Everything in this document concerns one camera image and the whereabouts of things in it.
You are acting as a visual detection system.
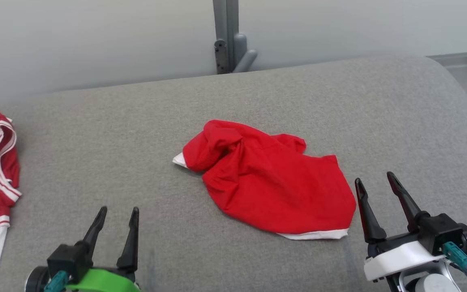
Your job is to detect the grey metal post with bracket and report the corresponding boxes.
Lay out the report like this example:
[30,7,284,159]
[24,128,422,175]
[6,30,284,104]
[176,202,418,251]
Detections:
[212,0,258,75]

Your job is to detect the left cable with teal connector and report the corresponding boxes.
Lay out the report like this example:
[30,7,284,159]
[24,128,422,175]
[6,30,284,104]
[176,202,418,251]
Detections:
[44,271,69,292]

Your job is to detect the red shorts with white trim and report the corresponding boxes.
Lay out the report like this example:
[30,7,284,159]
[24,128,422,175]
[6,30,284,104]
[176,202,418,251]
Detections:
[172,120,357,240]

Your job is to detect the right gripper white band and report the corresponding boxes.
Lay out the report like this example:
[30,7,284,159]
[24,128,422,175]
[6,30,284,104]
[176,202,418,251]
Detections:
[354,172,447,282]

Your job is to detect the grey fabric sofa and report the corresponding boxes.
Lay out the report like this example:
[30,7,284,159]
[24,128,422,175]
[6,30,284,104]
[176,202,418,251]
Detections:
[0,55,467,292]

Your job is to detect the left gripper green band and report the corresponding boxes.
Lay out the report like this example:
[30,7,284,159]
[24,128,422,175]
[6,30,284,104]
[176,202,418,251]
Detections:
[65,206,141,292]

